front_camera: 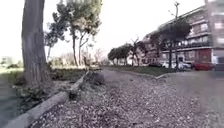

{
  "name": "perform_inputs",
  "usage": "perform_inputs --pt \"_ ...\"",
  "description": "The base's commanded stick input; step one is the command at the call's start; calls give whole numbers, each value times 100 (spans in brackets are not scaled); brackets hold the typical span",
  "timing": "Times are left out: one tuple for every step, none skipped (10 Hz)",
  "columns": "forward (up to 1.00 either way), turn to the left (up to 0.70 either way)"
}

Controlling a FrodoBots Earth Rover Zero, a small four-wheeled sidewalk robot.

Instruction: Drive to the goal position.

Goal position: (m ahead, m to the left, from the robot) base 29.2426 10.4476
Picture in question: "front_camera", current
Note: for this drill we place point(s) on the tall pine tree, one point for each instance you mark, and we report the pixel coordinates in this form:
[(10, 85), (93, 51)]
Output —
[(73, 50)]

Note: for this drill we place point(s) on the small pine tree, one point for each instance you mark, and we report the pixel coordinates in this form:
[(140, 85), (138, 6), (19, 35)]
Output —
[(49, 50)]

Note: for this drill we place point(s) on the thick tree trunk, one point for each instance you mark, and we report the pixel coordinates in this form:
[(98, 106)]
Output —
[(33, 50)]

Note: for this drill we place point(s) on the leaf-strewn gravel path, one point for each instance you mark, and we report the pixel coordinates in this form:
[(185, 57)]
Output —
[(133, 100)]

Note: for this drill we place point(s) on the pine tree with forked trunk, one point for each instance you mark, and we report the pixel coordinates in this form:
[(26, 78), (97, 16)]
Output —
[(80, 50)]

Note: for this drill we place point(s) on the white car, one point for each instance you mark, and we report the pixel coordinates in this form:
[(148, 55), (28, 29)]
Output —
[(181, 64)]

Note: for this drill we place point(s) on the grass and earth verge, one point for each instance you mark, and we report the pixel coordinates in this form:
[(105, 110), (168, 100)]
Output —
[(63, 75)]

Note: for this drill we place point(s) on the dark leafy tree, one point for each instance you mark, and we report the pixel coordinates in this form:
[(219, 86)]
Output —
[(170, 55)]

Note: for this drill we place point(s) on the grey pavement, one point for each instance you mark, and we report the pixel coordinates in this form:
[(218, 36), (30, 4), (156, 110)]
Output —
[(206, 90)]

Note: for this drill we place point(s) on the grass strip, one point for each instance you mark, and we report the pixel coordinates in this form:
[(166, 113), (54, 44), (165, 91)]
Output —
[(146, 70)]

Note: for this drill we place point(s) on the red car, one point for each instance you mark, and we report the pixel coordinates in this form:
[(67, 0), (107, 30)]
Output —
[(202, 66)]

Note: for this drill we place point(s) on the row of trees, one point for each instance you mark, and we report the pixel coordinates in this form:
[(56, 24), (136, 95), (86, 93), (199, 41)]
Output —
[(123, 51)]

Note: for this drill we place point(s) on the apartment building with balconies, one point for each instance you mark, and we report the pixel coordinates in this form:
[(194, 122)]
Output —
[(201, 33)]

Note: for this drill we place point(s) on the stone kerb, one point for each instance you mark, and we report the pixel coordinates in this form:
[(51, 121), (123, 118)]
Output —
[(43, 107)]

